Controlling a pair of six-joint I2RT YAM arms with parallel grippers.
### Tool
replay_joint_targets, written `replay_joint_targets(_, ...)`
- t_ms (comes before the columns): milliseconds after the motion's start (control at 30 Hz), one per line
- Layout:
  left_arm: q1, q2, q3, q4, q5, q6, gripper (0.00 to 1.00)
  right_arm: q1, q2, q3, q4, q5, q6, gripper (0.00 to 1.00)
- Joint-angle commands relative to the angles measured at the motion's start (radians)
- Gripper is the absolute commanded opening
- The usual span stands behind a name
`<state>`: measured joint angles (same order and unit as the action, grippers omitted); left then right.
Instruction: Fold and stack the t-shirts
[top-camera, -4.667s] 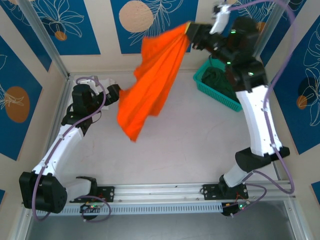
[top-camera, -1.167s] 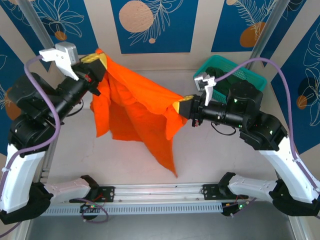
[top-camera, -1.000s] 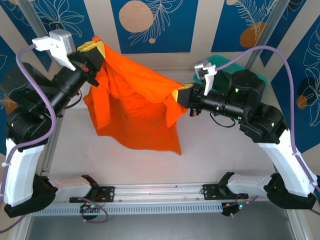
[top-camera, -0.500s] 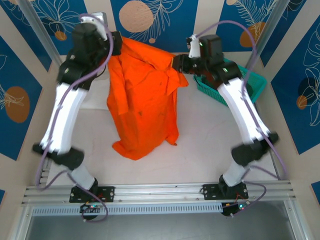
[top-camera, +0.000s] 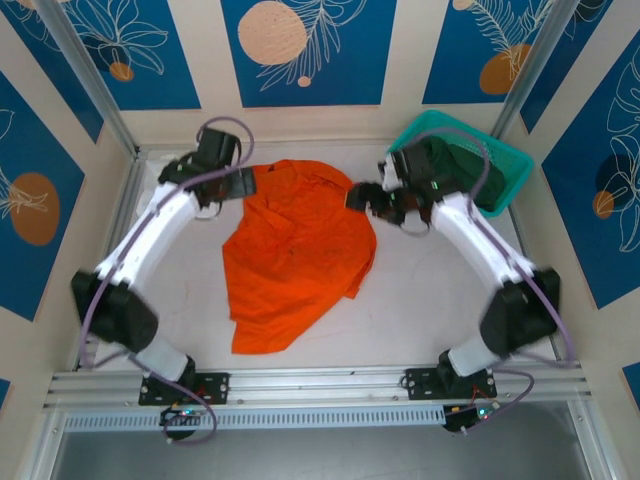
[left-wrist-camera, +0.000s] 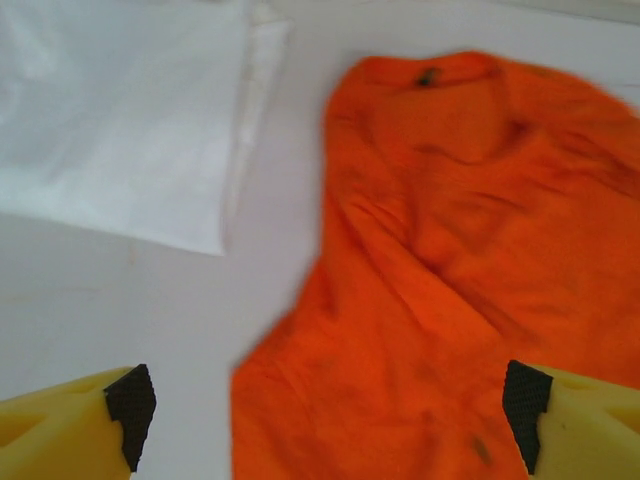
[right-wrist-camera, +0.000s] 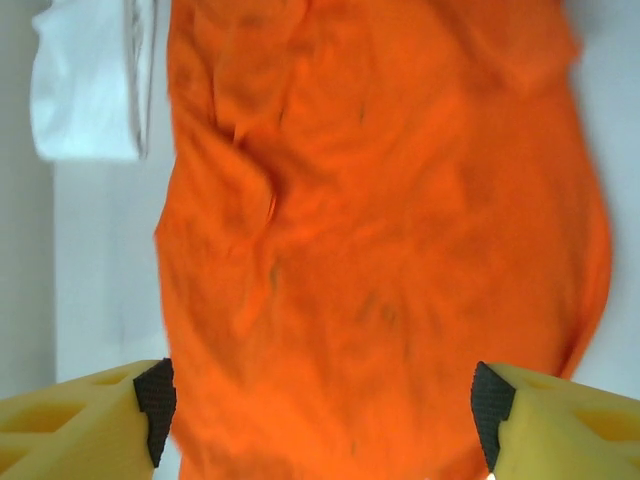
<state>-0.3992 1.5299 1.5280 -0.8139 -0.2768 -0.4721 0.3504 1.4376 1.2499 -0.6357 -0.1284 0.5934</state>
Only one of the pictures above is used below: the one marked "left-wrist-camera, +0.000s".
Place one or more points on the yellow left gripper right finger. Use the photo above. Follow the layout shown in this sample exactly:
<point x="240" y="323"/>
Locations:
<point x="585" y="430"/>

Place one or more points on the white folded t-shirt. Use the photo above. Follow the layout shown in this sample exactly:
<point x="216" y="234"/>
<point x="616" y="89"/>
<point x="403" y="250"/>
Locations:
<point x="120" y="120"/>

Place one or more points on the orange t-shirt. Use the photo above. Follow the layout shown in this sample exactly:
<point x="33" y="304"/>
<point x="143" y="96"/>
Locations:
<point x="440" y="280"/>

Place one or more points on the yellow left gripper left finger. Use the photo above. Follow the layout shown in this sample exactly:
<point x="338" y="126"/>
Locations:
<point x="60" y="430"/>

